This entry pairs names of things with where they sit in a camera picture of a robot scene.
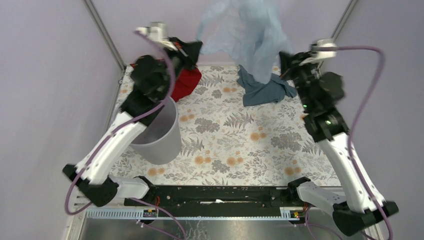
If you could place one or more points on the red crumpled cloth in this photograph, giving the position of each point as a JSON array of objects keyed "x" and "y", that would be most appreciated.
[{"x": 186, "y": 83}]

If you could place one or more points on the white slotted cable duct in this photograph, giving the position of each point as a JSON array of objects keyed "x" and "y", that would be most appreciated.
[{"x": 143, "y": 214}]

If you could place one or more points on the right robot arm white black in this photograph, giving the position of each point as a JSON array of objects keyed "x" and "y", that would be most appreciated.
[{"x": 362, "y": 205}]

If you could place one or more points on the blue-grey crumpled cloth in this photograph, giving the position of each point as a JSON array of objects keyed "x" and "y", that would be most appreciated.
[{"x": 257, "y": 93}]

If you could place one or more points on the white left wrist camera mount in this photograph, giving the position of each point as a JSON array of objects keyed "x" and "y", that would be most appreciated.
[{"x": 157, "y": 33}]

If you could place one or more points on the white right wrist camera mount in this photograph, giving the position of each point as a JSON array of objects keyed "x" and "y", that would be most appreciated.
[{"x": 321, "y": 50}]

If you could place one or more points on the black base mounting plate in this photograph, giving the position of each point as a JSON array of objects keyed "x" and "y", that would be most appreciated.
[{"x": 221, "y": 201}]

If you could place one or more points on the aluminium frame post left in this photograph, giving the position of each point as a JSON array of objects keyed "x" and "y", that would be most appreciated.
[{"x": 93, "y": 12}]

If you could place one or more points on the floral patterned table mat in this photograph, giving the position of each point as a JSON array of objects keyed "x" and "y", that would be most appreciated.
[{"x": 225, "y": 143}]

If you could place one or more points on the aluminium frame post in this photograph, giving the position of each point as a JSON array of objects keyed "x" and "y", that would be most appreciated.
[
  {"x": 93, "y": 12},
  {"x": 344, "y": 18}
]

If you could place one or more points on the grey plastic trash bin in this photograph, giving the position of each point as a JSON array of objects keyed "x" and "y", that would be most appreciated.
[{"x": 161, "y": 142}]

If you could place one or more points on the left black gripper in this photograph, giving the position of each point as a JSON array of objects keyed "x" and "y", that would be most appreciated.
[{"x": 189, "y": 51}]

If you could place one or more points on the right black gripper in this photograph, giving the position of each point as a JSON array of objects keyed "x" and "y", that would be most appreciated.
[{"x": 289, "y": 63}]

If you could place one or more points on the aluminium frame post right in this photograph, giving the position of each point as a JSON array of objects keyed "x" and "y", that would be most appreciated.
[{"x": 344, "y": 18}]

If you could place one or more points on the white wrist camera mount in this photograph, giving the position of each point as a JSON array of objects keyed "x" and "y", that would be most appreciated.
[
  {"x": 157, "y": 33},
  {"x": 321, "y": 50}
]

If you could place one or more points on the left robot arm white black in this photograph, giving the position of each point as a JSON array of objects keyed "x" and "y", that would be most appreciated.
[{"x": 147, "y": 120}]

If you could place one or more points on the light blue plastic trash bag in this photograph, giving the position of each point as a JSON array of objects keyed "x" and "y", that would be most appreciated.
[{"x": 249, "y": 31}]

